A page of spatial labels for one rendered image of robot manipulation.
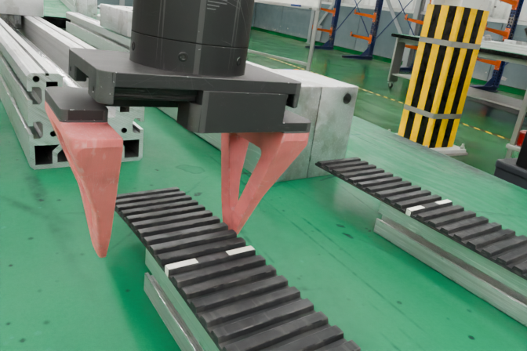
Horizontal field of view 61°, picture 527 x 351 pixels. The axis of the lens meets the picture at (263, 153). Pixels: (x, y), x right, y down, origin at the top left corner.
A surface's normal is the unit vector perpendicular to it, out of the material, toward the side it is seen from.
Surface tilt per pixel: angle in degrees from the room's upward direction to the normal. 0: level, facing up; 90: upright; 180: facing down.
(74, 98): 2
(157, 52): 88
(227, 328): 1
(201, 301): 1
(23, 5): 90
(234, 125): 90
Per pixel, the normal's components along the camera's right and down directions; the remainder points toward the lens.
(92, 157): 0.45, 0.65
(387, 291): 0.13, -0.94
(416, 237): -0.83, 0.07
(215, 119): 0.54, 0.33
